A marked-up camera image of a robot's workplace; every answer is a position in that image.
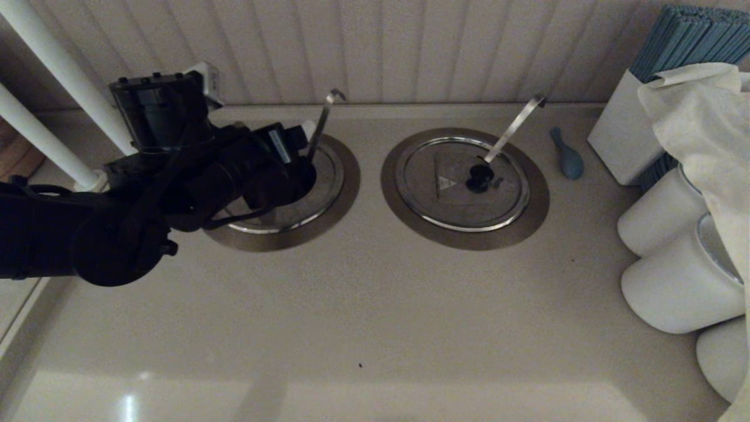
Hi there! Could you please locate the steel lid with black knob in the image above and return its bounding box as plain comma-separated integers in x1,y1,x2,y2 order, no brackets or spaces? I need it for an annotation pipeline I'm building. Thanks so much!
226,136,347,235
395,135,532,233

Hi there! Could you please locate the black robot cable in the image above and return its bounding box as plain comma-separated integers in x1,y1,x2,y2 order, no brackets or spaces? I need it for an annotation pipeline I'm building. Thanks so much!
199,202,279,232

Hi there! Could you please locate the blue plastic spoon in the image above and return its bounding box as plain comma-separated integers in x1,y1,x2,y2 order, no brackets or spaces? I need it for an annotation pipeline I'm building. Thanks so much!
549,127,585,181

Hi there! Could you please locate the white woven cloth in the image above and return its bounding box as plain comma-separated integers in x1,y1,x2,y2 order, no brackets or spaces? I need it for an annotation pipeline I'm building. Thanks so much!
637,62,750,422

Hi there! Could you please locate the white rectangular holder box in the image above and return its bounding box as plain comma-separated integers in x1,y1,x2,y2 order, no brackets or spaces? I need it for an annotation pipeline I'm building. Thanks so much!
588,69,680,187

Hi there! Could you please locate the blue stick bundle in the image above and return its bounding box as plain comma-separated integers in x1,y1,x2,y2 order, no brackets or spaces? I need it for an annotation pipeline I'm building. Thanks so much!
630,5,750,84
637,154,680,193

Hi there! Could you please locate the steel ladle with hooked handle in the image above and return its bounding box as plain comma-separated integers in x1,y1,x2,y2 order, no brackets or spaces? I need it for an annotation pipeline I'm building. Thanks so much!
306,88,347,162
484,95,548,164

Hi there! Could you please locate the white cylindrical container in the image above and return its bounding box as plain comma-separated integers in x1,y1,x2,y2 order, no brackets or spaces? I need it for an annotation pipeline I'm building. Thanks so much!
696,315,750,404
618,164,711,257
621,213,748,335

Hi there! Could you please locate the white metal pole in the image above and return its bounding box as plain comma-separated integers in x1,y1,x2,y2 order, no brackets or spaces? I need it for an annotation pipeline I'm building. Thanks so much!
0,82,109,193
0,0,138,158

